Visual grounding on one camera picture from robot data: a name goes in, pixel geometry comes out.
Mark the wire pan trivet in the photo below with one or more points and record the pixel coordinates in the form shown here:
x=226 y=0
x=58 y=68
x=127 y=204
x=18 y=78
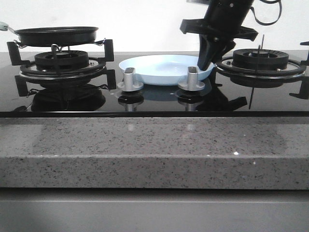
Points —
x=59 y=47

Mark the left silver stove knob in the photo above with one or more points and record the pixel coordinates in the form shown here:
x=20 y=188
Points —
x=130 y=82

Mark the left black gas burner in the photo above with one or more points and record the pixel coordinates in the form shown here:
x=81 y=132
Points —
x=67 y=60

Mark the right black gas burner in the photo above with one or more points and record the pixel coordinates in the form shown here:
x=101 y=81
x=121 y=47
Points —
x=267 y=60

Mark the right silver stove knob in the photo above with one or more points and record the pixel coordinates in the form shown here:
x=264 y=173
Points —
x=191 y=83

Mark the left black pan support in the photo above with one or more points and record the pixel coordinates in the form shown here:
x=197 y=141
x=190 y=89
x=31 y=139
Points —
x=62 y=79

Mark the black gas burner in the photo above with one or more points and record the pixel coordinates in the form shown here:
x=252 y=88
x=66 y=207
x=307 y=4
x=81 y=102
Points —
x=267 y=60
x=67 y=60

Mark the black glass cooktop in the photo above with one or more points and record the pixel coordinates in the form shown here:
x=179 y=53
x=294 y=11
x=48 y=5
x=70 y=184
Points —
x=223 y=96

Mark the silver stove knob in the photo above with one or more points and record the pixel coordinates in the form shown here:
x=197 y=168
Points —
x=191 y=83
x=130 y=82

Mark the black frying pan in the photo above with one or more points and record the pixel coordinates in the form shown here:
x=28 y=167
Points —
x=61 y=36

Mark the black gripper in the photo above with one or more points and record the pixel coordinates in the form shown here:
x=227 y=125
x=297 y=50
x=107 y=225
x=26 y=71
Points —
x=223 y=20

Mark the light blue plate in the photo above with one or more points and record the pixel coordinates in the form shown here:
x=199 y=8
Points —
x=160 y=70

